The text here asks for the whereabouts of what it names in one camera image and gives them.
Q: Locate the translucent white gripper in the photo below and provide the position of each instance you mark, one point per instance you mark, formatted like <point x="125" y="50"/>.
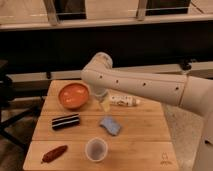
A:
<point x="100" y="94"/>

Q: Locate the black white striped eraser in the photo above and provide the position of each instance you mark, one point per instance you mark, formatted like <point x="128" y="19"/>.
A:
<point x="65" y="121"/>

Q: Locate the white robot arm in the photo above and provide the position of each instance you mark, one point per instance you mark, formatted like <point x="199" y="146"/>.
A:
<point x="187" y="92"/>

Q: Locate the orange ceramic bowl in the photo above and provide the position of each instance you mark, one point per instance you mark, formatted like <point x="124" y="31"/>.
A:
<point x="73" y="95"/>

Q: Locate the white ceramic cup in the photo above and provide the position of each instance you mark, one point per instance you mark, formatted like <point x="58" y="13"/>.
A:
<point x="96" y="149"/>

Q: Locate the white labelled bottle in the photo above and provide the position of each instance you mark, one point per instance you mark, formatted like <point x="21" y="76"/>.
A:
<point x="124" y="100"/>

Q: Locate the blue sponge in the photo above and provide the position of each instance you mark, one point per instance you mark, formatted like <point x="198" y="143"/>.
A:
<point x="110" y="125"/>

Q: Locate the red sausage toy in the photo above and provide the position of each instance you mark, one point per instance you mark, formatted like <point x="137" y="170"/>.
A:
<point x="54" y="154"/>

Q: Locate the black chair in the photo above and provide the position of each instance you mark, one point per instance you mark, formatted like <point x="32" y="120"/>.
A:
<point x="7" y="94"/>

